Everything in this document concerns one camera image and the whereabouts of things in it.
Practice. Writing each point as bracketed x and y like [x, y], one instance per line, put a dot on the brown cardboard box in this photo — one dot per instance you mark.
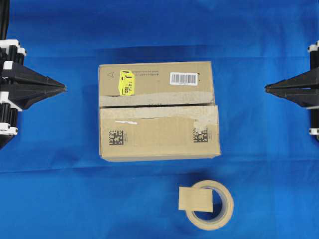
[157, 111]

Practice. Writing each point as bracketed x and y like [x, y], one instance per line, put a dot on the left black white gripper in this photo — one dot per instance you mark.
[15, 98]

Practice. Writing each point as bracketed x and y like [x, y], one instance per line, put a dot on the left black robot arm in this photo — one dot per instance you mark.
[4, 21]

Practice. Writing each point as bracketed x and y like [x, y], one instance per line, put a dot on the beige packing tape roll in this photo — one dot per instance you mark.
[225, 213]

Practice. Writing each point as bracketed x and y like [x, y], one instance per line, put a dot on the blue table cloth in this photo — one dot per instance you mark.
[53, 183]

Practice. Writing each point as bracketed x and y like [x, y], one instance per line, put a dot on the beige tape strip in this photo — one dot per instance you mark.
[195, 199]

